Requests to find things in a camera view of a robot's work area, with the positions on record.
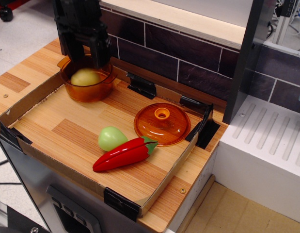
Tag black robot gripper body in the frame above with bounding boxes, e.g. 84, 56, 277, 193
53, 0, 108, 46

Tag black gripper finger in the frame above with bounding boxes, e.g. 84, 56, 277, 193
89, 36, 111, 69
59, 33, 84, 62

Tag yellow plastic potato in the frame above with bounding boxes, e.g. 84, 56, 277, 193
70, 68, 101, 86

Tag orange transparent pot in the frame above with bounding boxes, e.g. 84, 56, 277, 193
57, 54, 117, 102

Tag cardboard fence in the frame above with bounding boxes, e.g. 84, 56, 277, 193
0, 51, 221, 223

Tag orange transparent pot lid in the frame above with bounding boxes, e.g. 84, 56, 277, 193
134, 103, 191, 146

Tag black caster wheel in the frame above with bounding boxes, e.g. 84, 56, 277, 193
0, 6, 13, 22

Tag green plastic pear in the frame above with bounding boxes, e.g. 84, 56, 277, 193
98, 126, 128, 151

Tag red plastic chili pepper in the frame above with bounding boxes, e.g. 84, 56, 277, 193
93, 136, 158, 172

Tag toy oven front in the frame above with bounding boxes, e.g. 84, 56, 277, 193
0, 139, 148, 233

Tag white drying rack sink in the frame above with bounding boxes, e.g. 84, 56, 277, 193
213, 96, 300, 223

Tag dark grey vertical post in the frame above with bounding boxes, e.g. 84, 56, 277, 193
223, 0, 276, 124

